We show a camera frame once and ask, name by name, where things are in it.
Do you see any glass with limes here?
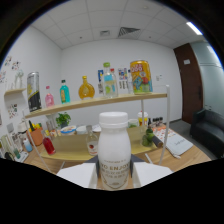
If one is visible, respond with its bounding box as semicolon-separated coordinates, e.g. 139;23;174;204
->
141;128;156;148

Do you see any blue wall poster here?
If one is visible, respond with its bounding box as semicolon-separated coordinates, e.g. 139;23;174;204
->
97;69;104;94

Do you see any red yellow paper cup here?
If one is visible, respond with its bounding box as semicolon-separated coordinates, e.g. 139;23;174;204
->
137;111;149;128

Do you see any ceiling light panel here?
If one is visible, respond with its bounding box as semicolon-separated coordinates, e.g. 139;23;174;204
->
185;21;203;36

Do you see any white bowl with red pattern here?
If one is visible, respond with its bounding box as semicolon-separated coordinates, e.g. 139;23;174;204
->
91;123;102;133

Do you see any silver black drink can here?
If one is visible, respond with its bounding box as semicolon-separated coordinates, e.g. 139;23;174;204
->
26;71;43;113

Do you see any white patterned cup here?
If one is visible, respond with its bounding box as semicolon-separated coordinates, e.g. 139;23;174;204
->
76;125;88;135

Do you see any dark small bottles set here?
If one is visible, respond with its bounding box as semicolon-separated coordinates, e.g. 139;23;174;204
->
148;116;165;127

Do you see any small pink bottle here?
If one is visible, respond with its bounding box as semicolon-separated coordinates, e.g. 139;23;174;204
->
44;85;55;108

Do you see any green potted plant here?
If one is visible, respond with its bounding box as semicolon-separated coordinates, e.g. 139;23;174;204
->
55;111;72;129

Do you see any blue-rimmed bowl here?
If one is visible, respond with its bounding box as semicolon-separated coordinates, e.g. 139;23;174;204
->
60;125;77;136

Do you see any two-tier wooden shelf rack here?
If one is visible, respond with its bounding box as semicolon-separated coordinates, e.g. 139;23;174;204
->
22;84;171;174

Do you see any ceiling air vent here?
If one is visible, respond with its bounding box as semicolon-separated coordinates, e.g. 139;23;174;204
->
117;26;141;38

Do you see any green white mug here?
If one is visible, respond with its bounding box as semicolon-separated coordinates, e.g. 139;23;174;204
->
127;118;139;129

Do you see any round amber liquor bottle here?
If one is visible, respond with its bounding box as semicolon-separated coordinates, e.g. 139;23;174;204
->
78;75;96;100

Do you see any black sofa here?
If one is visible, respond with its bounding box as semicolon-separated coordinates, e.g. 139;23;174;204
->
190;108;224;158

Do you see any pale blue small jar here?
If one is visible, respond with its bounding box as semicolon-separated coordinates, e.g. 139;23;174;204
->
23;138;33;153

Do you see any white milk bottle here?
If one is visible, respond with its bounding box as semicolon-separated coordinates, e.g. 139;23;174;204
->
97;111;132;191

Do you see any wooden wall shelf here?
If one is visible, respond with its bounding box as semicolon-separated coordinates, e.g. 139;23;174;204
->
3;87;27;96

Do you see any orange patterned mat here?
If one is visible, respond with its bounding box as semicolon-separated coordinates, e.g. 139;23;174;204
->
151;124;176;143

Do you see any clear bottle with blue cap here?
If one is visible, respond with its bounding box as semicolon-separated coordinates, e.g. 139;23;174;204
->
127;68;134;95

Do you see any brown door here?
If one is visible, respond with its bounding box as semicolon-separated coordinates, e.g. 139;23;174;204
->
173;42;204;125

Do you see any small teal bottle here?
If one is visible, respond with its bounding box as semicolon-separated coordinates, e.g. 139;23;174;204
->
59;79;71;105

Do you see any clear bottle with red label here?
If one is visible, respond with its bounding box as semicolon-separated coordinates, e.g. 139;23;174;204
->
85;124;100;157

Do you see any red liquid bottle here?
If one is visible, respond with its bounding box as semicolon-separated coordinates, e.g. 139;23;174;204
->
41;129;57;156

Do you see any white notebook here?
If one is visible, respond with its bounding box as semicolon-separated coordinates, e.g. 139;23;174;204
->
165;133;194;157

